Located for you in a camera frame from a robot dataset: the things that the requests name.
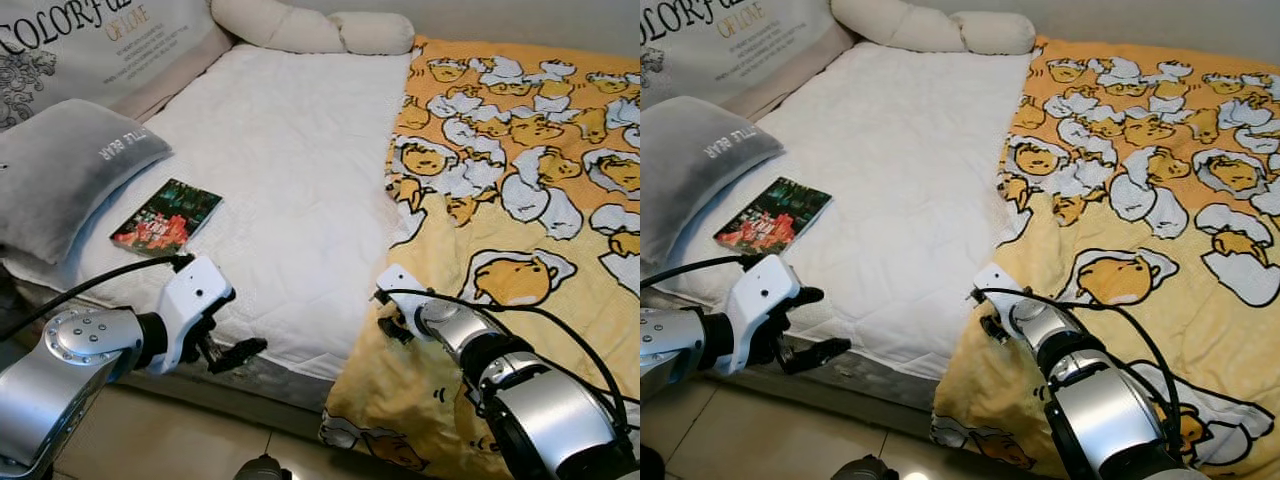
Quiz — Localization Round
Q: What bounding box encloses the dark-cover book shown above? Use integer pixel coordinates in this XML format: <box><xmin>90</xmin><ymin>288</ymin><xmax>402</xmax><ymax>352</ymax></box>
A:
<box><xmin>713</xmin><ymin>178</ymin><xmax>833</xmax><ymax>257</ymax></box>
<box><xmin>110</xmin><ymin>178</ymin><xmax>224</xmax><ymax>257</ymax></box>

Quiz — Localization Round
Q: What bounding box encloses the yellow egg-print blanket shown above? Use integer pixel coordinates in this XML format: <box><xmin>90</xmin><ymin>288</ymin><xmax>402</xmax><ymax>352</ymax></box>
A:
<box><xmin>930</xmin><ymin>35</ymin><xmax>1280</xmax><ymax>480</ymax></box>
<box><xmin>318</xmin><ymin>35</ymin><xmax>641</xmax><ymax>480</ymax></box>

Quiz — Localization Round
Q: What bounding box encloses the grey plush pillow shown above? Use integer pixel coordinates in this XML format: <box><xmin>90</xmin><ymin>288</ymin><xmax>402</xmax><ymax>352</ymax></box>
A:
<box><xmin>640</xmin><ymin>122</ymin><xmax>786</xmax><ymax>266</ymax></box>
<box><xmin>0</xmin><ymin>98</ymin><xmax>174</xmax><ymax>266</ymax></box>

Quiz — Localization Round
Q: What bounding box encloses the grey bed base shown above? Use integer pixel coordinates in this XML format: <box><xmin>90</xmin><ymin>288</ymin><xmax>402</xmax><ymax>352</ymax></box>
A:
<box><xmin>0</xmin><ymin>265</ymin><xmax>351</xmax><ymax>413</ymax></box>
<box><xmin>690</xmin><ymin>290</ymin><xmax>946</xmax><ymax>413</ymax></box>

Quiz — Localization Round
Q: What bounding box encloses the white quilted mattress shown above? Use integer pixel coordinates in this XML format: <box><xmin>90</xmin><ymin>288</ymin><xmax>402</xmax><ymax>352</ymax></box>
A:
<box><xmin>5</xmin><ymin>42</ymin><xmax>416</xmax><ymax>383</ymax></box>
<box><xmin>660</xmin><ymin>42</ymin><xmax>1036</xmax><ymax>383</ymax></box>

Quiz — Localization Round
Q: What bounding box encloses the grey printed lettering fabric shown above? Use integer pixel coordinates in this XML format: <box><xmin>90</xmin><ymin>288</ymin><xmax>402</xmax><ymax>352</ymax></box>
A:
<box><xmin>640</xmin><ymin>0</ymin><xmax>839</xmax><ymax>111</ymax></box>
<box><xmin>0</xmin><ymin>0</ymin><xmax>219</xmax><ymax>133</ymax></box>

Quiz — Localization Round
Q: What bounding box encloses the cream long plush pillow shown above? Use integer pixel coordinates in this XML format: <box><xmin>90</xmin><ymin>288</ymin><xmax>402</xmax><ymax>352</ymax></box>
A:
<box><xmin>830</xmin><ymin>0</ymin><xmax>1037</xmax><ymax>57</ymax></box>
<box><xmin>210</xmin><ymin>0</ymin><xmax>417</xmax><ymax>57</ymax></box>

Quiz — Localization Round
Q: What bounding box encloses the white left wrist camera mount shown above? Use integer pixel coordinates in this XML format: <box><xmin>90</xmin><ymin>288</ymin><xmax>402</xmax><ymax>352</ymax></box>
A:
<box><xmin>150</xmin><ymin>253</ymin><xmax>237</xmax><ymax>377</ymax></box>
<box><xmin>725</xmin><ymin>253</ymin><xmax>803</xmax><ymax>377</ymax></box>

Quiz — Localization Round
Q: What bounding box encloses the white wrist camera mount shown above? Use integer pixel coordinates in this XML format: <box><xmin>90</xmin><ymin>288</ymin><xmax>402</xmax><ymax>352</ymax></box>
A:
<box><xmin>972</xmin><ymin>262</ymin><xmax>1023</xmax><ymax>319</ymax></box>
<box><xmin>376</xmin><ymin>263</ymin><xmax>433</xmax><ymax>323</ymax></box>
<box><xmin>725</xmin><ymin>253</ymin><xmax>803</xmax><ymax>377</ymax></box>
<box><xmin>150</xmin><ymin>253</ymin><xmax>237</xmax><ymax>377</ymax></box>

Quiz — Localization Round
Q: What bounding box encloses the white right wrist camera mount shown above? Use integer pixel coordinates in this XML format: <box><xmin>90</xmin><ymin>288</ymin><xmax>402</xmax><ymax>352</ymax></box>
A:
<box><xmin>376</xmin><ymin>263</ymin><xmax>433</xmax><ymax>323</ymax></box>
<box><xmin>972</xmin><ymin>262</ymin><xmax>1023</xmax><ymax>319</ymax></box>

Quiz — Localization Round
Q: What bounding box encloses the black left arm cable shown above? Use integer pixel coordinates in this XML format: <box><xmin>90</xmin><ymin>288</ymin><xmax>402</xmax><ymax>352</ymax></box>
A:
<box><xmin>0</xmin><ymin>253</ymin><xmax>196</xmax><ymax>343</ymax></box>
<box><xmin>640</xmin><ymin>253</ymin><xmax>766</xmax><ymax>291</ymax></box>

